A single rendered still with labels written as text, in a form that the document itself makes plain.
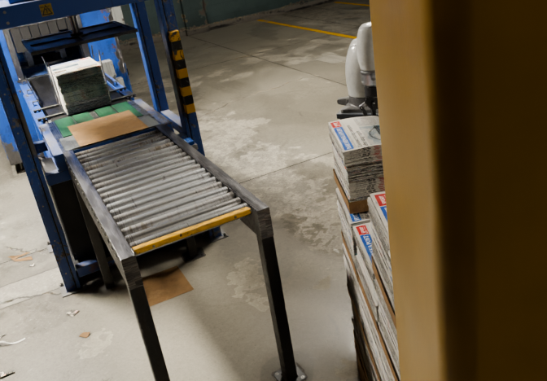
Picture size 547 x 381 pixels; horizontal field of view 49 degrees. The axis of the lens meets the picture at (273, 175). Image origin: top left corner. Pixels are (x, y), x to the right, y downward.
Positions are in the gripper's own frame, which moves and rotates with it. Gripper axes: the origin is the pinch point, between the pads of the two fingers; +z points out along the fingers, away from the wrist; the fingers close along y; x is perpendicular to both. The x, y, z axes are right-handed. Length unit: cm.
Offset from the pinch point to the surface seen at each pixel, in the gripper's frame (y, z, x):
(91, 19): -169, -21, 336
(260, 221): -47, 20, -10
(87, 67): -142, -10, 176
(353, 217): -17.2, 13.4, -32.0
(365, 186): -12.1, 3.8, -30.6
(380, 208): -17, -11, -73
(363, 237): -17, 13, -46
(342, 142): -17.0, -10.0, -23.7
